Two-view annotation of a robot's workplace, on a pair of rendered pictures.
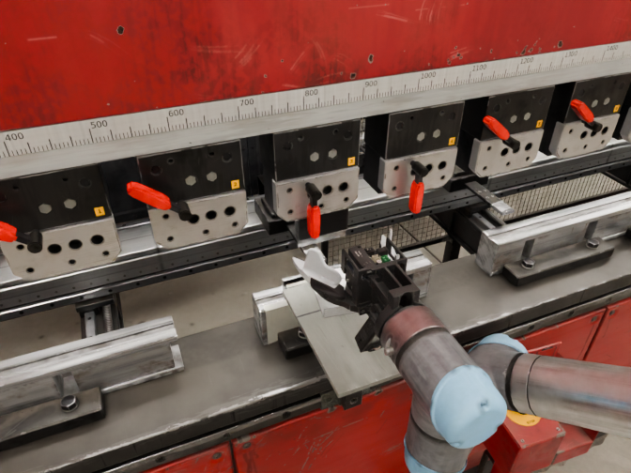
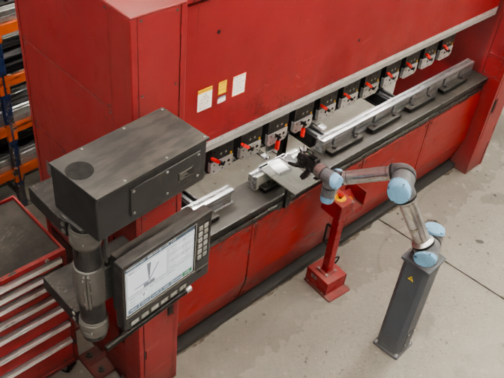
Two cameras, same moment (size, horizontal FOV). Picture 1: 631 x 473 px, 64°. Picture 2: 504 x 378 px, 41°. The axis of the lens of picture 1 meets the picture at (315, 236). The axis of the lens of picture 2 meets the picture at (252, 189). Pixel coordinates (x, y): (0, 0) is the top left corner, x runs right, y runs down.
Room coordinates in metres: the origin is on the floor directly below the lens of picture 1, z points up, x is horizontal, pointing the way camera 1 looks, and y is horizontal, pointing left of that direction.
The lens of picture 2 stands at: (-1.92, 1.35, 3.37)
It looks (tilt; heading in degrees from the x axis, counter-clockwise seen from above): 40 degrees down; 335
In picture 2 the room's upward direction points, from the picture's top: 7 degrees clockwise
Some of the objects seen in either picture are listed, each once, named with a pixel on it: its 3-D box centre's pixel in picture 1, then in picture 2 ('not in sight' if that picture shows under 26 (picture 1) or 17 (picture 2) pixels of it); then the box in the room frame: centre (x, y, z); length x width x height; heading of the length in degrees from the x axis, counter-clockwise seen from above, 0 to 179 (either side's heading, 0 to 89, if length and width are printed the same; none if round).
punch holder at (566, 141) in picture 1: (577, 110); (345, 91); (1.01, -0.54, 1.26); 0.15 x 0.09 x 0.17; 113
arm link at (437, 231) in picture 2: not in sight; (431, 236); (0.06, -0.65, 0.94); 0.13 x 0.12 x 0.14; 137
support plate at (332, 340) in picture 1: (353, 324); (289, 175); (0.65, -0.07, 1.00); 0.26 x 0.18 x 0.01; 23
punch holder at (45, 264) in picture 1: (55, 211); (217, 154); (0.62, 0.38, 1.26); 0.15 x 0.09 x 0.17; 113
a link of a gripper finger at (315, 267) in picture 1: (315, 264); (288, 157); (0.56, 0.00, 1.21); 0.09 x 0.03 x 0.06; 58
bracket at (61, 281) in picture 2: not in sight; (100, 277); (0.04, 1.08, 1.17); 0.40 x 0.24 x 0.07; 113
